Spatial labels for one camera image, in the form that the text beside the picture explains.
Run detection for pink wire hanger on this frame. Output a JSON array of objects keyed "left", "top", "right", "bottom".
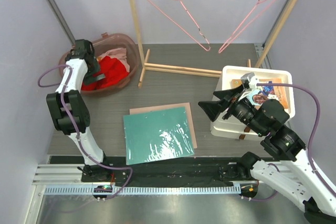
[
  {"left": 146, "top": 0, "right": 211, "bottom": 51},
  {"left": 218, "top": 0, "right": 277, "bottom": 54}
]

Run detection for pink board under mat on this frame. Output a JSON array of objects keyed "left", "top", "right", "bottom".
[{"left": 129, "top": 103, "right": 197, "bottom": 149}]

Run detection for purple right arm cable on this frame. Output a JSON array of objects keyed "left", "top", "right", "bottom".
[{"left": 241, "top": 82, "right": 336, "bottom": 202}]

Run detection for metal corner post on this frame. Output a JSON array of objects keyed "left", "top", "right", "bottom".
[{"left": 46, "top": 0, "right": 75, "bottom": 45}]

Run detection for white drawer storage box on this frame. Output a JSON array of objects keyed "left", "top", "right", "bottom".
[{"left": 211, "top": 66, "right": 296, "bottom": 141}]

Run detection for red t shirt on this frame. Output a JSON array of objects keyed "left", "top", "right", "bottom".
[{"left": 81, "top": 56, "right": 130, "bottom": 91}]

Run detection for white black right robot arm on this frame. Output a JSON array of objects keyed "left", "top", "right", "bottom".
[{"left": 198, "top": 84, "right": 335, "bottom": 223}]

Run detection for aluminium rail frame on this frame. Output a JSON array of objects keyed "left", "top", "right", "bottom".
[{"left": 27, "top": 156, "right": 306, "bottom": 223}]

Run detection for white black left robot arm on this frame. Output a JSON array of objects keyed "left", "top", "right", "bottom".
[{"left": 46, "top": 39, "right": 112, "bottom": 182}]

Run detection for pink plastic basket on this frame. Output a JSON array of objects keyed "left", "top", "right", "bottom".
[{"left": 56, "top": 34, "right": 140, "bottom": 97}]

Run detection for white slotted cable duct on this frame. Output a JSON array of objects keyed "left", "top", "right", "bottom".
[{"left": 44, "top": 184, "right": 241, "bottom": 196}]

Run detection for pink t shirt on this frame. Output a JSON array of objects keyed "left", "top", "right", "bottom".
[{"left": 97, "top": 48, "right": 130, "bottom": 72}]

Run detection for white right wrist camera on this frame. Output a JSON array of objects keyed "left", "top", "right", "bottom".
[{"left": 239, "top": 72, "right": 261, "bottom": 100}]

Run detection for green cutting mat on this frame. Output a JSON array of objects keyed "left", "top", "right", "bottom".
[{"left": 123, "top": 107, "right": 194, "bottom": 165}]

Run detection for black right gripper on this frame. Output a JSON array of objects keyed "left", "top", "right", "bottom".
[{"left": 197, "top": 83, "right": 266, "bottom": 135}]

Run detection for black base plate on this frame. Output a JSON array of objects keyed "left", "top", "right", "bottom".
[{"left": 77, "top": 157, "right": 254, "bottom": 188}]

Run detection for wooden clothes rack frame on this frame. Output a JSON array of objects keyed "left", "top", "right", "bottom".
[{"left": 129, "top": 0, "right": 298, "bottom": 88}]

